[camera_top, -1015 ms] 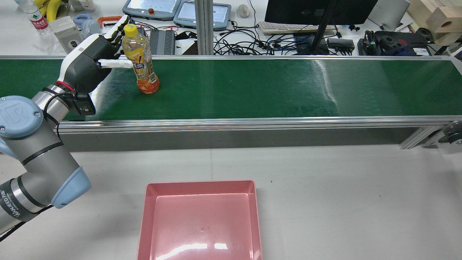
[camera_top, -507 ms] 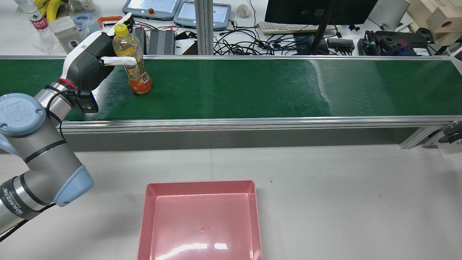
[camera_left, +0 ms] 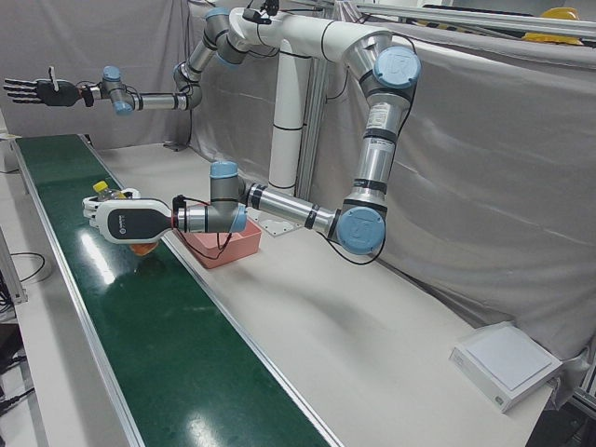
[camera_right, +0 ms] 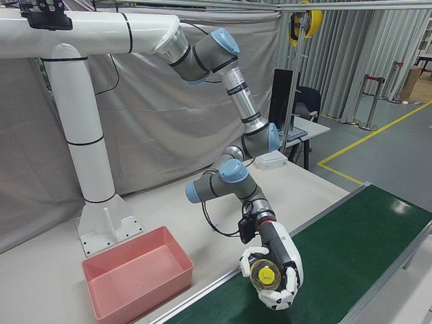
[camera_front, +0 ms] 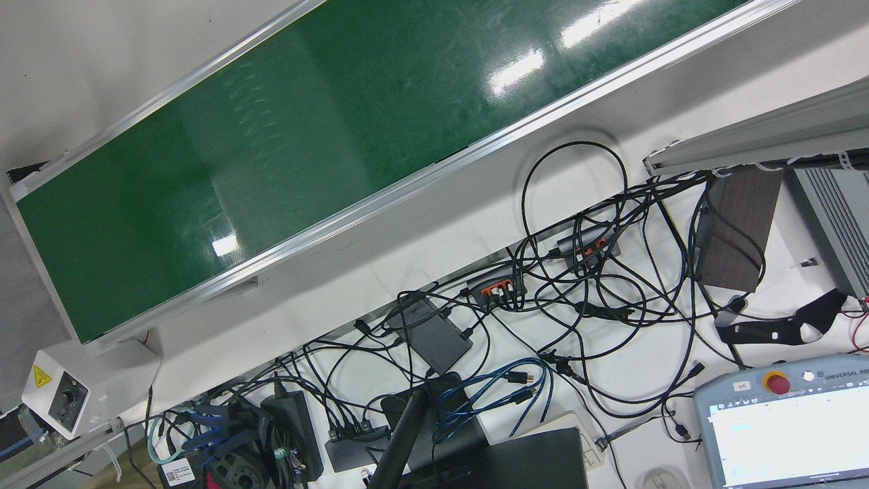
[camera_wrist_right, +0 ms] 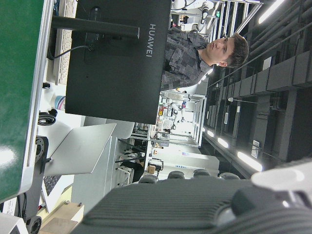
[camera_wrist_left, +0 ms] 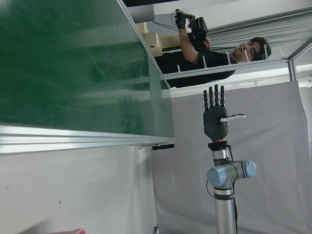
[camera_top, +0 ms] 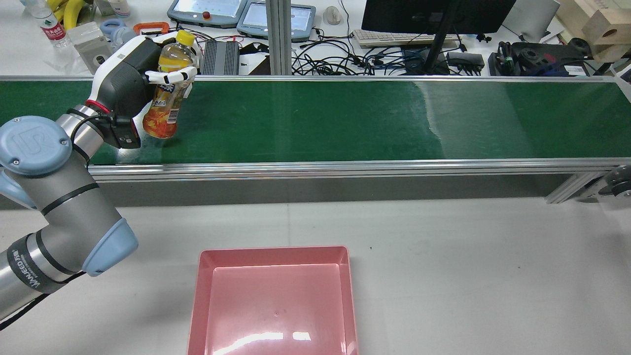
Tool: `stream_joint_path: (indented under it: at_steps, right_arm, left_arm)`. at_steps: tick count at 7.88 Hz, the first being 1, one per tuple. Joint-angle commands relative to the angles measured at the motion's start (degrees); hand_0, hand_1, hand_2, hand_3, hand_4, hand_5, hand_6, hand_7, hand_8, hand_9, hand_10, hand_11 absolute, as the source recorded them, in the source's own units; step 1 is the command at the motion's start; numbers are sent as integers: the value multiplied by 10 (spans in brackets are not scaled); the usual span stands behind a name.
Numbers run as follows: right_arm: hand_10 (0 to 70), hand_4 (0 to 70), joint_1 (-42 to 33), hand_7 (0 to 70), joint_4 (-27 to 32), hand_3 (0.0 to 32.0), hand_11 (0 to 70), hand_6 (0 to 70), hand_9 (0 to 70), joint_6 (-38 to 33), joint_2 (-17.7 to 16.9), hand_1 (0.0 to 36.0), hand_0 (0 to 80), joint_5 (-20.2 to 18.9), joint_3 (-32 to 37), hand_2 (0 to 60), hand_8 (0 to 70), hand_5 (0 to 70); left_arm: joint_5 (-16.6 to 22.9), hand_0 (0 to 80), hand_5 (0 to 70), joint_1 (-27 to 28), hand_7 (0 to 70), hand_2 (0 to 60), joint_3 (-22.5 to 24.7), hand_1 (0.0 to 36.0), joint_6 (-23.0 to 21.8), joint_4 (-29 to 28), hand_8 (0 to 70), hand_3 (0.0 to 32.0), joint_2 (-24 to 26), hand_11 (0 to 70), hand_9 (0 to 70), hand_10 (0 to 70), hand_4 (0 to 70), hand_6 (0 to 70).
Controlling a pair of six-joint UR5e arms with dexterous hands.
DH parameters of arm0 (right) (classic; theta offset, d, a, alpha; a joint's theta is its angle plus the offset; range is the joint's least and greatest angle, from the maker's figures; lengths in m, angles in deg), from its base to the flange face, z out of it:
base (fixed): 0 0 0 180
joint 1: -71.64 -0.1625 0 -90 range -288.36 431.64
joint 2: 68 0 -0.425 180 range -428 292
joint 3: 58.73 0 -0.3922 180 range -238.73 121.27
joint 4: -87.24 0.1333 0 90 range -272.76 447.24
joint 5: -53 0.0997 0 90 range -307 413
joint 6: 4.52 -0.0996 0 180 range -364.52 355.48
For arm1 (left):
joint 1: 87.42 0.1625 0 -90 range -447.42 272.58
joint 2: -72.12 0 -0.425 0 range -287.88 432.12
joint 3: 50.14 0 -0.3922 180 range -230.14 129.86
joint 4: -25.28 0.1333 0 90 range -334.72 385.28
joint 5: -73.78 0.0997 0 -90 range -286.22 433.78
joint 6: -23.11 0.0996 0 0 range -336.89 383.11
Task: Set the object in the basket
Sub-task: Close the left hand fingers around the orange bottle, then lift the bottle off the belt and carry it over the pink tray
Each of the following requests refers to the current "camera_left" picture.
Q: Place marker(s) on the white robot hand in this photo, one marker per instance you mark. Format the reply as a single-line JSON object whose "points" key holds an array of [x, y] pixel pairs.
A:
{"points": [[130, 221]]}

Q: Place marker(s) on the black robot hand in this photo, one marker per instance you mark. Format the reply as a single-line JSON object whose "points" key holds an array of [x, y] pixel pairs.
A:
{"points": [[58, 93]]}

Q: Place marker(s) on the orange drink bottle yellow cap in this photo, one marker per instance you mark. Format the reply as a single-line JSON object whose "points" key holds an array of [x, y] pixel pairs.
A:
{"points": [[100, 187]]}

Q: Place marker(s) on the UR5e robot arm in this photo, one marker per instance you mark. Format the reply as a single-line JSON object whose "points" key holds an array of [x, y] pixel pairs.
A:
{"points": [[158, 100], [377, 158]]}

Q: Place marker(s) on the pink plastic basket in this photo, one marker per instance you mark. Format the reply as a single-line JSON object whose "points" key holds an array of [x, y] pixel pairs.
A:
{"points": [[233, 247]]}

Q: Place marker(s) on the white conveyor control box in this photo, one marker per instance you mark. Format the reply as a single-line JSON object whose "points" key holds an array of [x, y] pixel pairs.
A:
{"points": [[7, 156]]}

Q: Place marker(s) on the black floor plate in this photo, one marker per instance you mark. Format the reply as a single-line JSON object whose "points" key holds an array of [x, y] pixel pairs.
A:
{"points": [[176, 147]]}

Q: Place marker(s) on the green belt conveyor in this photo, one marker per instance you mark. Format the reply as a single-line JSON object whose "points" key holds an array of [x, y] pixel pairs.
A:
{"points": [[163, 349]]}

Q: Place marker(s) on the black equipment case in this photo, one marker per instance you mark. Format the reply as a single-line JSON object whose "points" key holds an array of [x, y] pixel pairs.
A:
{"points": [[7, 340]]}

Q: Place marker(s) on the white robot torso column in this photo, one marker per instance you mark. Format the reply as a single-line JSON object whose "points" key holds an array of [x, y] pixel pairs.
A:
{"points": [[286, 139]]}

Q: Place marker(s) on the aluminium support column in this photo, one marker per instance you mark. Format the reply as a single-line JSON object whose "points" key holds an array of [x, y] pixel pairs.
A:
{"points": [[312, 153]]}

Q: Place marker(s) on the grey curtain cloth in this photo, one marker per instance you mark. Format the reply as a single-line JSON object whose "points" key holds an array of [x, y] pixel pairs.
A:
{"points": [[512, 186]]}

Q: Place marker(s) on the white flat box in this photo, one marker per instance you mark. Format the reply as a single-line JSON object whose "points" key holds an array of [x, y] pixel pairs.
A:
{"points": [[507, 363]]}

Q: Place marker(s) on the yellow hard hat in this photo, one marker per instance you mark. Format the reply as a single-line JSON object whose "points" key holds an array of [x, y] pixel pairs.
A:
{"points": [[554, 38], [561, 14]]}

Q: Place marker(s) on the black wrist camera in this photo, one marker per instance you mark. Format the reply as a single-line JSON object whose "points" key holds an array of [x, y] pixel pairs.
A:
{"points": [[178, 205]]}

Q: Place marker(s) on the aluminium profile post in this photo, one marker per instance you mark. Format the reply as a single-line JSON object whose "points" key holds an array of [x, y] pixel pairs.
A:
{"points": [[14, 284]]}

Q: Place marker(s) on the black head camera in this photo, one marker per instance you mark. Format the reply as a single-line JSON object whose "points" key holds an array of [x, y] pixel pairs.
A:
{"points": [[253, 15]]}

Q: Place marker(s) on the aluminium frame beam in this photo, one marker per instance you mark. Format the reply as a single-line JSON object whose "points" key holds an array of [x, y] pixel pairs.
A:
{"points": [[465, 17]]}

